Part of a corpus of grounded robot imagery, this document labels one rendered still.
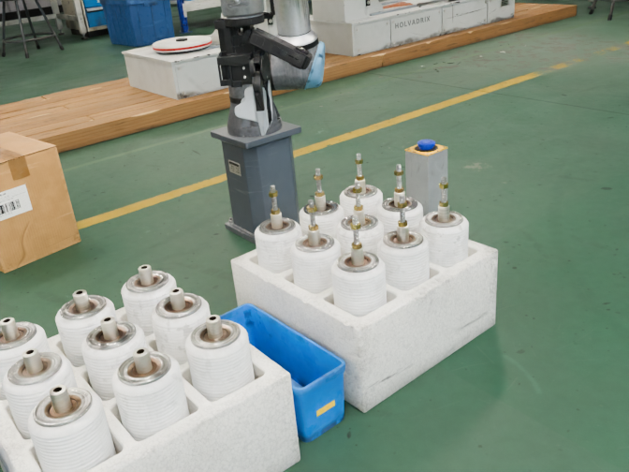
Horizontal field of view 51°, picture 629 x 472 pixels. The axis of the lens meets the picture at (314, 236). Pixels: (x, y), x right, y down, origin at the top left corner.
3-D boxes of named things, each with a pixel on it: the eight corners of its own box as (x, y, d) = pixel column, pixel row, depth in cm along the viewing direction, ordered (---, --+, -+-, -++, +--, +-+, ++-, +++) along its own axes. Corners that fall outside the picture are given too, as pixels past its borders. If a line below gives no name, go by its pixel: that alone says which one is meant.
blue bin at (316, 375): (212, 373, 133) (202, 323, 128) (255, 349, 139) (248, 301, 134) (305, 449, 112) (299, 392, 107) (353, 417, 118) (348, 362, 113)
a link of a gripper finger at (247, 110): (239, 136, 125) (234, 86, 122) (270, 135, 124) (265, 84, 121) (235, 139, 122) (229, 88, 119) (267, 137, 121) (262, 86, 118)
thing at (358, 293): (393, 335, 128) (390, 252, 120) (381, 365, 120) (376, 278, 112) (346, 329, 131) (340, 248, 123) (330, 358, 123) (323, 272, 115)
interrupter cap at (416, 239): (426, 233, 126) (426, 230, 126) (419, 251, 120) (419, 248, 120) (387, 231, 129) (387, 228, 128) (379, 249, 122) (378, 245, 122)
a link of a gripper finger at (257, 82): (258, 109, 123) (254, 61, 120) (268, 109, 123) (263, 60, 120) (253, 112, 119) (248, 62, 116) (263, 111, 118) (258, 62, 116)
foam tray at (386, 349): (241, 331, 146) (229, 259, 138) (366, 267, 168) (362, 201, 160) (364, 414, 119) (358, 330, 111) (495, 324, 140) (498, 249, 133)
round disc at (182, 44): (143, 51, 343) (141, 41, 340) (195, 42, 359) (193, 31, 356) (170, 57, 321) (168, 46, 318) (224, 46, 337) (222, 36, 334)
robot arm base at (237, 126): (217, 130, 184) (212, 95, 180) (262, 118, 192) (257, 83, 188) (247, 140, 173) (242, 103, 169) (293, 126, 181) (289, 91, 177)
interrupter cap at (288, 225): (301, 221, 136) (300, 218, 136) (287, 237, 130) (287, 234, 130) (268, 219, 139) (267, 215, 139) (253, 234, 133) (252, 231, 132)
